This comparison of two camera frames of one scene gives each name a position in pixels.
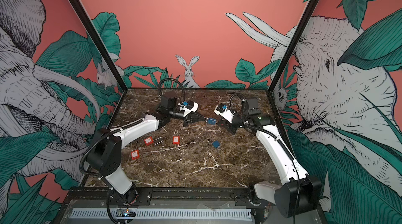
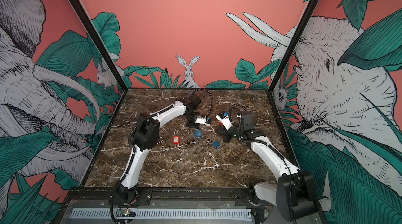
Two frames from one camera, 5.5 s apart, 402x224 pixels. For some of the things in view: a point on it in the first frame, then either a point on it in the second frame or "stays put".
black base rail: [167, 197] stays put
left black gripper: [193, 119] stays put
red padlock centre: [176, 140] stays put
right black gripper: [230, 126] → [226, 136]
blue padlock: [212, 121] → [197, 133]
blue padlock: [216, 144] stays put
